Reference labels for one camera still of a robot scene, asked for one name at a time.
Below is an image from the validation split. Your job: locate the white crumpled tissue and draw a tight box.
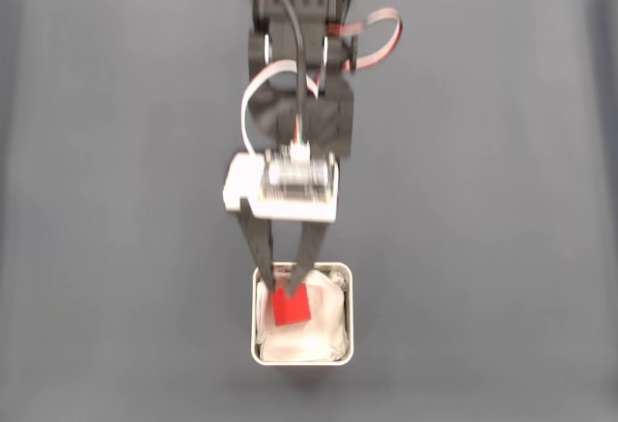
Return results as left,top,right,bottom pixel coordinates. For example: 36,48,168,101
255,268,351,364

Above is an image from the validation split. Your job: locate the red white black servo wire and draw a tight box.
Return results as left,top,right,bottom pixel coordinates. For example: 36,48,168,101
239,58,321,158
326,5,404,74

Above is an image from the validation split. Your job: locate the black camera cable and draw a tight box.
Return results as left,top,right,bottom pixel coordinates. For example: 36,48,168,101
252,0,311,148

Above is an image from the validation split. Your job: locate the white square metal box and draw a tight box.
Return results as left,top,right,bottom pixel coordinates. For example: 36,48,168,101
250,261,355,368

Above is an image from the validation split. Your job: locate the white camera circuit board module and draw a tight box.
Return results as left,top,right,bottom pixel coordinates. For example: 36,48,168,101
222,145,342,225

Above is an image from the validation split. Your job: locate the red cube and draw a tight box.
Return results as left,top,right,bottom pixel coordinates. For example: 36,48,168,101
269,283,313,328

